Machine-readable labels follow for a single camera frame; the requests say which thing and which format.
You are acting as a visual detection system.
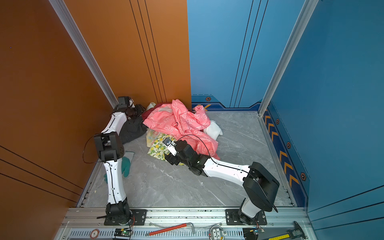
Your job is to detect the cream cloth at wall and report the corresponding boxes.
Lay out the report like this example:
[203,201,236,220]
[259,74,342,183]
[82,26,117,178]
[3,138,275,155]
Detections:
[146,102,156,111]

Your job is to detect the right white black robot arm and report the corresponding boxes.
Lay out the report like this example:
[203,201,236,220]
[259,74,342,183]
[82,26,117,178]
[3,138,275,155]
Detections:
[163,138,280,226]

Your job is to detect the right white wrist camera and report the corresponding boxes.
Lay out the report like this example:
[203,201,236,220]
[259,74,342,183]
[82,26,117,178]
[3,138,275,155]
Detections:
[163,137,177,156]

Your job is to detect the small white connector block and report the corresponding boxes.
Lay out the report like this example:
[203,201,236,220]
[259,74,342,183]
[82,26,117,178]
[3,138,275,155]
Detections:
[209,225,227,240]

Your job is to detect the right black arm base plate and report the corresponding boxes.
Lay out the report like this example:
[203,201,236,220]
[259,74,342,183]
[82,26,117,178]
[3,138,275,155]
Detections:
[225,209,268,226]

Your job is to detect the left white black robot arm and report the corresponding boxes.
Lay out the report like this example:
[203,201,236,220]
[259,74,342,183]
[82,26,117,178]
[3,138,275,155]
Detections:
[93,97,147,226]

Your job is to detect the lemon print cloth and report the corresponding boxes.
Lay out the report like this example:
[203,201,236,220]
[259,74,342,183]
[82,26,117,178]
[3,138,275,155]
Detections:
[146,130,176,161]

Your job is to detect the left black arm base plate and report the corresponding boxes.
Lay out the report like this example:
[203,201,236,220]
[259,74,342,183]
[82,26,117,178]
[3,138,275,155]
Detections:
[104,209,147,227]

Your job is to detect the yellow tape measure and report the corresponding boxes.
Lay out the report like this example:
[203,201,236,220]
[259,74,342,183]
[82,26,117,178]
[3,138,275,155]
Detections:
[268,234,291,240]

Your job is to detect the pink patterned cloth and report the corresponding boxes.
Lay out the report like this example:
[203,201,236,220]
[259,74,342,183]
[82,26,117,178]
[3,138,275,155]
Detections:
[144,99,220,159]

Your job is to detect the black digital caliper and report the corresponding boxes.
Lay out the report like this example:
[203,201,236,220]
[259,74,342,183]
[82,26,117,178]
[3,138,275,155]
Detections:
[287,221,308,240]

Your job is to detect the small board with wires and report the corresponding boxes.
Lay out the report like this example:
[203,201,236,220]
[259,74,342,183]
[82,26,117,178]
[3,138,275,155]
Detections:
[243,227,265,240]

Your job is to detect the green circuit board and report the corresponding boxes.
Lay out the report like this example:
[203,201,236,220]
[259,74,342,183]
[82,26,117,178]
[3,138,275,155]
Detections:
[113,228,132,240]

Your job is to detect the green work glove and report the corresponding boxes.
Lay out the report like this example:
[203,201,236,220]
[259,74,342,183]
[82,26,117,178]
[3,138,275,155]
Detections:
[121,151,135,178]

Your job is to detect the white cloth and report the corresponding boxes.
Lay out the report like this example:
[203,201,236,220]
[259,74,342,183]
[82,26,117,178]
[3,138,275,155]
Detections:
[203,120,223,141]

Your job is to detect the dark red cloth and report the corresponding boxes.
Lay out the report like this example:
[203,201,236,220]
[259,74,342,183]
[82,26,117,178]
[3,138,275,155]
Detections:
[142,102,171,120]

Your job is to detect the dark grey cloth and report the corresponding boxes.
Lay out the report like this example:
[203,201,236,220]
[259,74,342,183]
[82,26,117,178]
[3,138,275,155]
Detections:
[119,116,148,144]

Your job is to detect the red handled hex key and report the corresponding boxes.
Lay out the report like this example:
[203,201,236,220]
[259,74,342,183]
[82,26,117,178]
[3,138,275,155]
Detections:
[145,223,196,237]

